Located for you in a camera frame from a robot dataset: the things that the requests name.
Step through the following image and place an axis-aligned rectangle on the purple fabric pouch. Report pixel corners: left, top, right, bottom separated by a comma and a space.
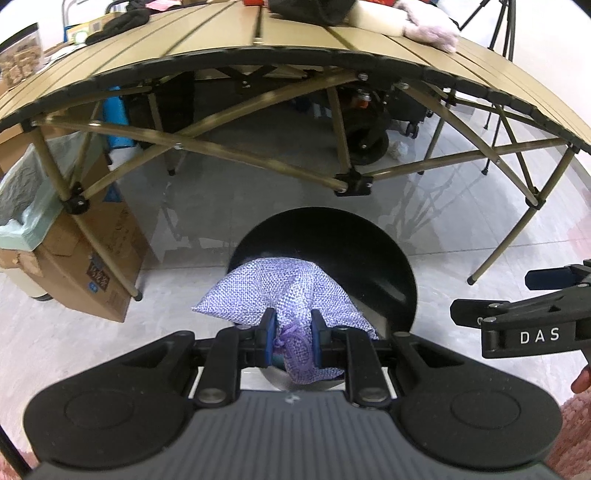
191, 257, 379, 384

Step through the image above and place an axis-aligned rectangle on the pink plush toy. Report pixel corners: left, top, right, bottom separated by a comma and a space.
397, 0, 460, 52

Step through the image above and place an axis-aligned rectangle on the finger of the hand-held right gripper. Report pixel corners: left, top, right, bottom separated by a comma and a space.
450, 284, 591, 327
525, 263, 591, 289

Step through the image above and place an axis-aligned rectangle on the yellow green carton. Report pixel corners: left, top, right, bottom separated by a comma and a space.
65, 14, 116, 44

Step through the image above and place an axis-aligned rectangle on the blue plastic crate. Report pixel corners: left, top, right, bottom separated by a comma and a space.
102, 85, 139, 151

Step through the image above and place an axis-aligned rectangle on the black round trash bin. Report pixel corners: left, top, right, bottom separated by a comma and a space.
226, 208, 417, 393

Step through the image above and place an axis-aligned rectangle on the white waste bin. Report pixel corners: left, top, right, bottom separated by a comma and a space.
0, 272, 51, 302

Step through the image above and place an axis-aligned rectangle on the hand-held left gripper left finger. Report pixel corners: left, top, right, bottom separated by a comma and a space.
115, 308, 278, 409

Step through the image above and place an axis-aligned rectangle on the black cart with wheels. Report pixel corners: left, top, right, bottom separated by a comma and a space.
330, 80, 393, 167

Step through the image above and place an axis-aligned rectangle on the clear snack jar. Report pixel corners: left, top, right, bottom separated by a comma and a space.
0, 23, 44, 84

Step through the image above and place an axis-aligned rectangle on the black storage case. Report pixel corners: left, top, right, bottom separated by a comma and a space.
127, 76, 195, 134

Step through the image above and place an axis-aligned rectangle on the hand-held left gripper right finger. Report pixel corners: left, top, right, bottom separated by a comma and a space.
311, 308, 468, 409

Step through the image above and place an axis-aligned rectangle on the person's right hand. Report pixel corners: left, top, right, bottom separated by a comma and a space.
570, 364, 591, 394

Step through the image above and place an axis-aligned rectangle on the cardboard box with bag liner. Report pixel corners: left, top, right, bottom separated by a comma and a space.
0, 134, 151, 323

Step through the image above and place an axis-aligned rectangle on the black camera tripod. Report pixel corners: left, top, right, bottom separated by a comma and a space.
457, 0, 520, 176

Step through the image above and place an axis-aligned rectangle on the green plastic bag liner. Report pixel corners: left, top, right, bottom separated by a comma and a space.
0, 136, 105, 252

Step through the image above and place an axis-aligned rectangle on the tan slatted folding table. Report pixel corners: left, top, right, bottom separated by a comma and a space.
0, 0, 591, 303

